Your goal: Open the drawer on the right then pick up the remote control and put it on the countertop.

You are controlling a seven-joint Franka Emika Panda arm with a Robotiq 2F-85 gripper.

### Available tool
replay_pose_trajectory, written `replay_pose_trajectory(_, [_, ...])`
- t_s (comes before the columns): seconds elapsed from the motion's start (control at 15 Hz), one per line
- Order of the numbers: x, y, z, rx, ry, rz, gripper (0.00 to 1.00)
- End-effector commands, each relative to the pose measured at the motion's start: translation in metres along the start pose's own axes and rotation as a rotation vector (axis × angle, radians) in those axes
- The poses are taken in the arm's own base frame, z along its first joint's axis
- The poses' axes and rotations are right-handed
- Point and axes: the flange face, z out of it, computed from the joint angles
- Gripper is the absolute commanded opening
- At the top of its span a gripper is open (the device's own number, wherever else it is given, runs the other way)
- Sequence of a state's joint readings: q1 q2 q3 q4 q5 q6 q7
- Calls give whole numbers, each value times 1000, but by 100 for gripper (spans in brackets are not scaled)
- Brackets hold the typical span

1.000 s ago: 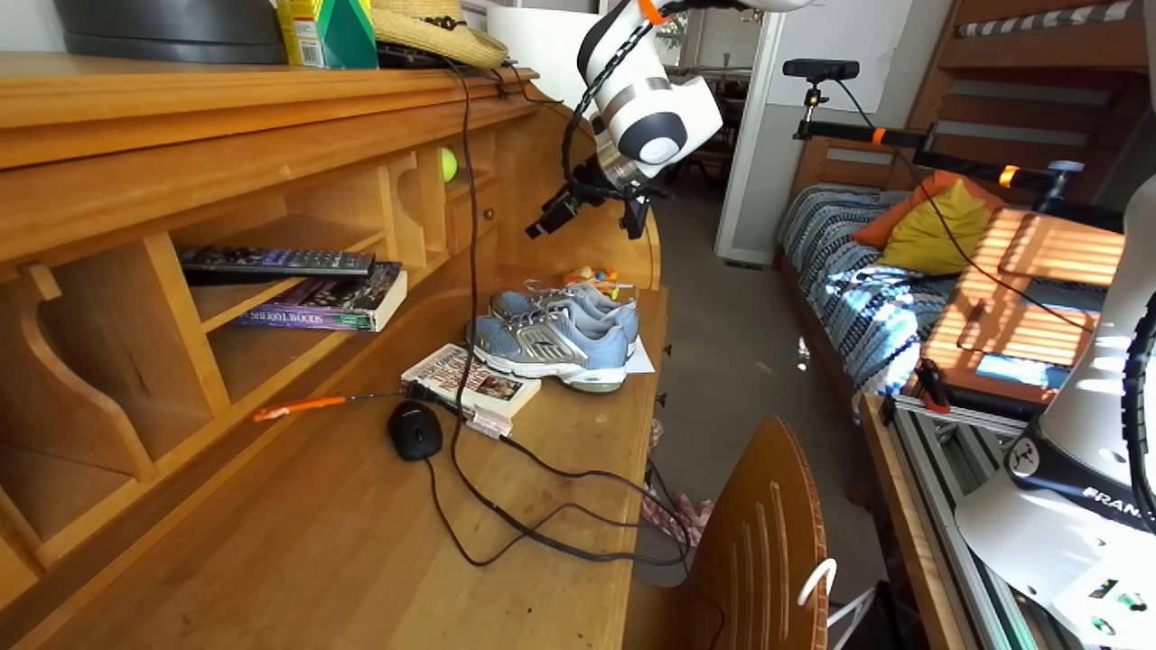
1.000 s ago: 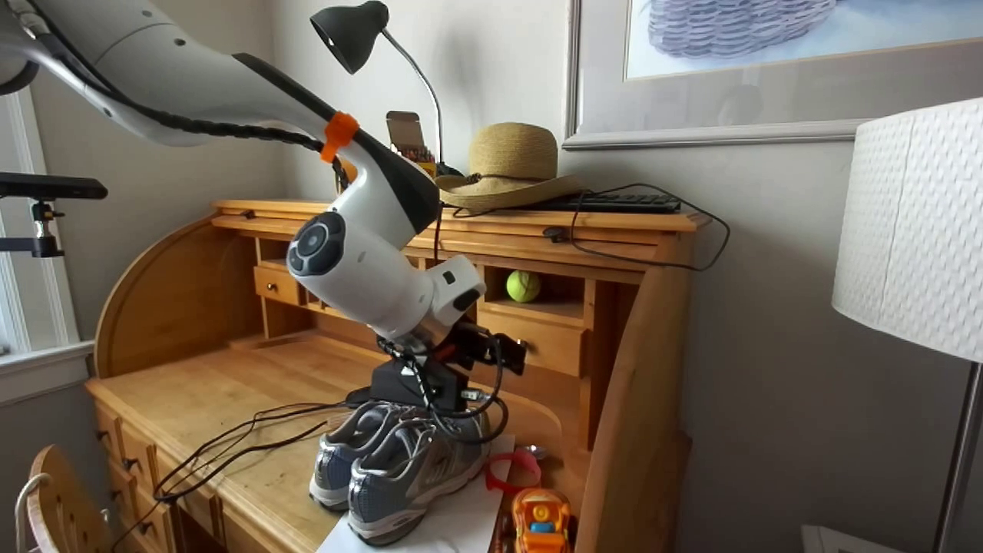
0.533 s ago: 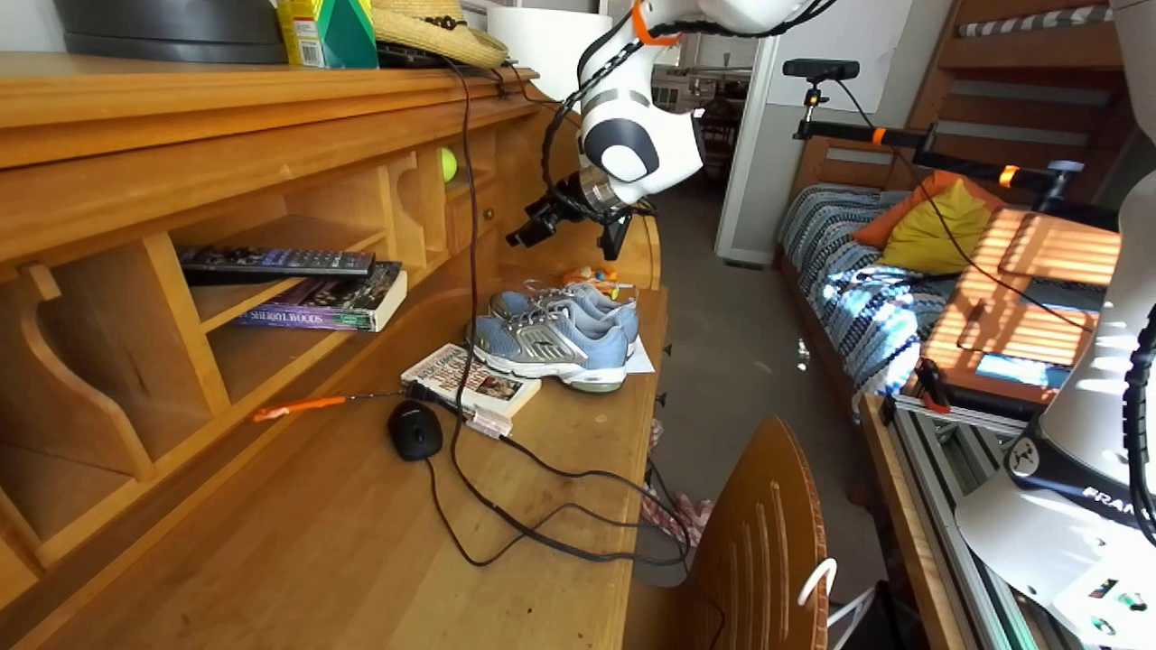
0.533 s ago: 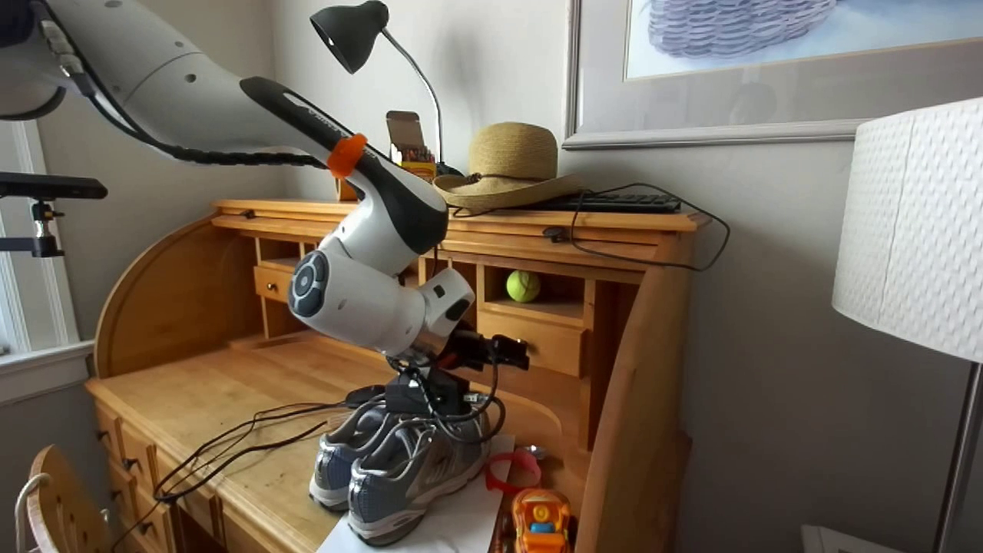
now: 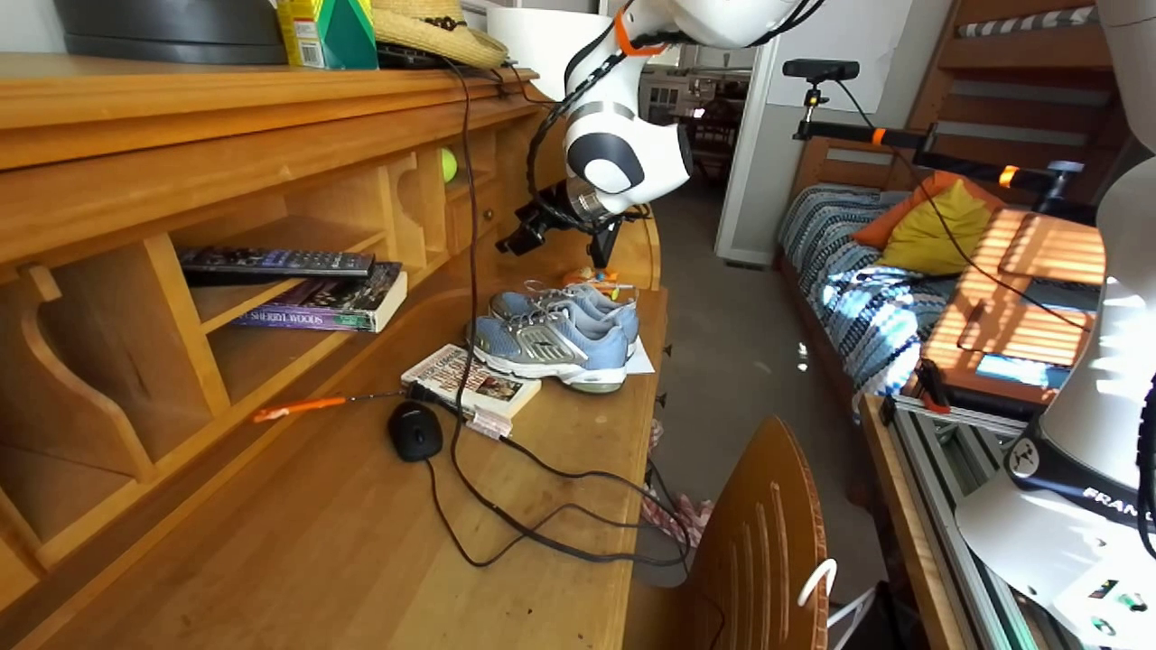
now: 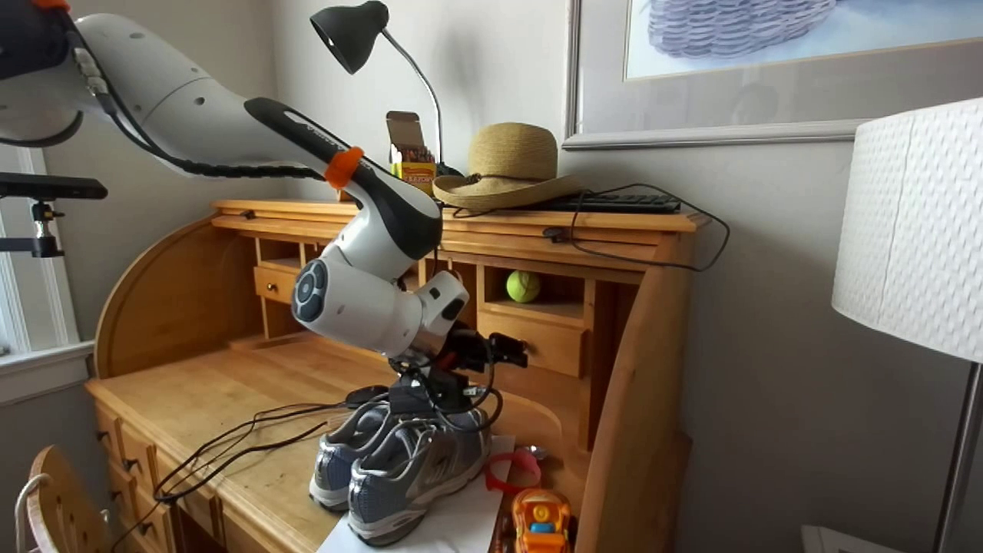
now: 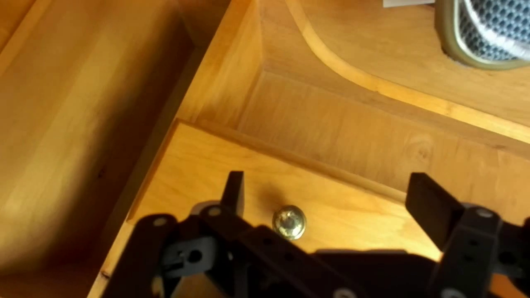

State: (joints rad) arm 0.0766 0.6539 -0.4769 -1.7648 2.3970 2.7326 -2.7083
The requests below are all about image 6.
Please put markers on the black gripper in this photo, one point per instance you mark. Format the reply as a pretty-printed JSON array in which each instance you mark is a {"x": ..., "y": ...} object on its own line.
[{"x": 466, "y": 351}]

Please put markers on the small wooden drawer metal knob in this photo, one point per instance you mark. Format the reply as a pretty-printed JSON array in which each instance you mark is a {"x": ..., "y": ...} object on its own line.
[{"x": 541, "y": 341}]

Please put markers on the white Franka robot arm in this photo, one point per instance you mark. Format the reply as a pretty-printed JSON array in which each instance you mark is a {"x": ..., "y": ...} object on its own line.
[{"x": 185, "y": 102}]

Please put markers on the yellow green tennis ball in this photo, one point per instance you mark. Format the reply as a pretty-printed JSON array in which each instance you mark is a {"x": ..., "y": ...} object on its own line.
[{"x": 525, "y": 287}]

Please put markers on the blue grey sneaker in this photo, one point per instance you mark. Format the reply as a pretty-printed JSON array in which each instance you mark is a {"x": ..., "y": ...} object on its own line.
[
  {"x": 342, "y": 461},
  {"x": 409, "y": 481}
]

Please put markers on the orange toy car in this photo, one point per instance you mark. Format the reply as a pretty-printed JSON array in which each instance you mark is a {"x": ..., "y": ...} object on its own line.
[{"x": 541, "y": 522}]

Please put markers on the black flat keyboard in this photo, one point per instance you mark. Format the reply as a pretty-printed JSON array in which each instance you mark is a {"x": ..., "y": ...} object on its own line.
[{"x": 617, "y": 204}]

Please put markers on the straw hat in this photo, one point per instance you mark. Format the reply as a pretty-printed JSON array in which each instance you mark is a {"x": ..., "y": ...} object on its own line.
[{"x": 512, "y": 165}]

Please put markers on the yellow green cardboard box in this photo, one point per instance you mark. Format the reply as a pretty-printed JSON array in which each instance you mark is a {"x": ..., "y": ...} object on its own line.
[{"x": 416, "y": 173}]

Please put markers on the wooden roll-top desk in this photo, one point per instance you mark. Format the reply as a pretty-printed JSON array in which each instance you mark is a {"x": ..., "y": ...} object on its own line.
[{"x": 204, "y": 379}]

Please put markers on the black desk lamp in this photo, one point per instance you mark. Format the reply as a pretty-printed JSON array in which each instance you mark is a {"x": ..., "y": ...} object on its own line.
[{"x": 352, "y": 30}]

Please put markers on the framed picture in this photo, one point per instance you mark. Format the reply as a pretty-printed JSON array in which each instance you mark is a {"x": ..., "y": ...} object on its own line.
[{"x": 778, "y": 71}]

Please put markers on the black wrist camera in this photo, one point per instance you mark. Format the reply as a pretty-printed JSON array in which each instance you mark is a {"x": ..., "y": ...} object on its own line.
[{"x": 434, "y": 389}]

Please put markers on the black camera stand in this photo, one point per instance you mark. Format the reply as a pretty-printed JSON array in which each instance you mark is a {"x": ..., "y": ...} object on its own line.
[{"x": 48, "y": 186}]

